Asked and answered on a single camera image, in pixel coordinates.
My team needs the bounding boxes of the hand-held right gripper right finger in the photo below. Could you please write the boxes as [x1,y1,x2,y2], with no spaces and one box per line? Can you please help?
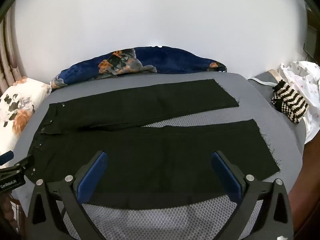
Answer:
[211,151,294,240]

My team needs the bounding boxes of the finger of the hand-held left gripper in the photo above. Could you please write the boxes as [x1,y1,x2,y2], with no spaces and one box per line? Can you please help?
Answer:
[10,155,34,178]
[0,151,14,167]

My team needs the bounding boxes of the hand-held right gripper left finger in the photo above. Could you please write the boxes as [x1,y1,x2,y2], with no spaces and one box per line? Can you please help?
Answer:
[27,151,108,240]

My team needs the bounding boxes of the black pants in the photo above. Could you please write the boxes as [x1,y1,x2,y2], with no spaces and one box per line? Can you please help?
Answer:
[26,79,280,209]

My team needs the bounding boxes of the white floral cloth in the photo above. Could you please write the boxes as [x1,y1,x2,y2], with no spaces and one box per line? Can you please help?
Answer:
[0,77,52,168]

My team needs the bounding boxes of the grey mesh mattress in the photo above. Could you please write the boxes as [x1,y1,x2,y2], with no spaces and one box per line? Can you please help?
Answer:
[12,70,307,240]

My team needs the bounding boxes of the pink curtain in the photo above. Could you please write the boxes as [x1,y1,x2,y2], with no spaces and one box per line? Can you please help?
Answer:
[0,12,28,90]

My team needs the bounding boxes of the black and white striped bag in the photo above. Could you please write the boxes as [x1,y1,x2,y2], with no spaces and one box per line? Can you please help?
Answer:
[271,79,309,124]

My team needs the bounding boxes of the white dotted cloth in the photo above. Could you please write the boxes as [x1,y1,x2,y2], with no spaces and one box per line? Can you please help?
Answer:
[279,60,320,143]

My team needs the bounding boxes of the blue floral blanket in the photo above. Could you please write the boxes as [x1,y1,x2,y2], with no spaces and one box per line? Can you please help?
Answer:
[50,46,228,89]

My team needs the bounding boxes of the brown wooden furniture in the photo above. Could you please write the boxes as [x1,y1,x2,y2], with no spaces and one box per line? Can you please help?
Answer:
[302,2,320,60]

